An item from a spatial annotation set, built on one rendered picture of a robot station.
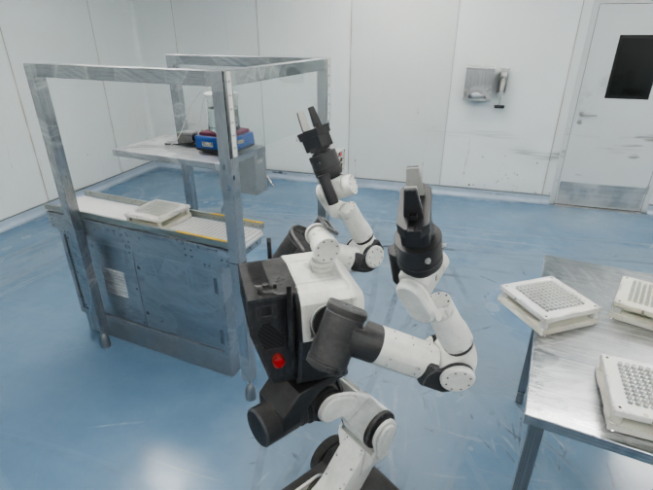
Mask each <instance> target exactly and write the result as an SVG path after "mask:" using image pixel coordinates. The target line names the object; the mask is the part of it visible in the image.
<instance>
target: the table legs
mask: <svg viewBox="0 0 653 490"><path fill-rule="evenodd" d="M533 334H534V330H533V329H532V332H531V337H530V341H529V345H528V349H527V353H526V357H525V361H524V365H523V369H522V373H521V377H520V381H519V386H518V391H517V396H516V400H515V402H516V403H517V404H522V403H523V400H524V396H525V394H526V390H527V386H528V379H529V371H530V363H531V355H532V348H533ZM543 433H544V430H542V429H539V428H537V427H534V426H531V425H528V428H527V432H526V435H525V439H524V443H523V447H522V450H521V454H520V458H519V462H518V466H517V469H516V473H515V476H514V480H513V484H512V487H511V490H528V487H529V483H530V480H531V476H532V473H533V467H534V463H535V460H536V457H537V453H538V450H539V446H540V444H541V440H542V437H543Z"/></svg>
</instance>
